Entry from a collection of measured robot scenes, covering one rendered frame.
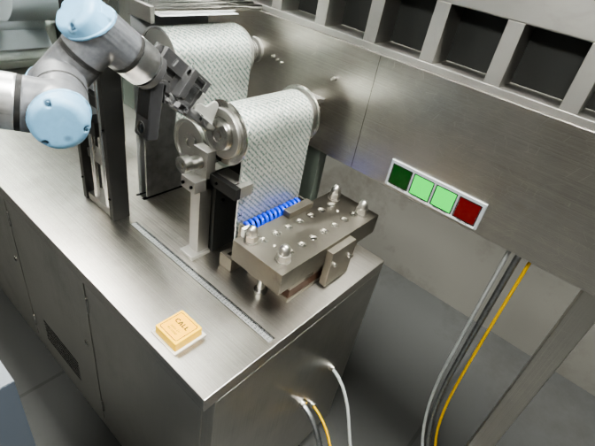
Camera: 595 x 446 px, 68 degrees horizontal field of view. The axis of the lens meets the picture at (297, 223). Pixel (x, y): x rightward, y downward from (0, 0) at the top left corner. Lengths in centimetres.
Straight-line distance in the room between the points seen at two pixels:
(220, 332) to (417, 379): 141
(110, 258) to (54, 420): 95
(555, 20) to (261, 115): 59
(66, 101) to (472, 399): 207
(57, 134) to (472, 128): 78
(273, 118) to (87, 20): 45
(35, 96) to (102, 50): 15
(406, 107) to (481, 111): 17
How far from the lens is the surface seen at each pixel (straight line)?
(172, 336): 97
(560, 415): 253
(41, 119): 66
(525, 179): 102
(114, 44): 78
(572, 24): 97
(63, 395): 206
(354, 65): 115
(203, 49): 115
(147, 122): 88
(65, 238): 128
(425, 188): 110
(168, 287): 111
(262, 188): 109
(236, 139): 97
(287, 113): 107
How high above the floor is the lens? 167
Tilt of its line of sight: 35 degrees down
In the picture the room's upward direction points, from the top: 12 degrees clockwise
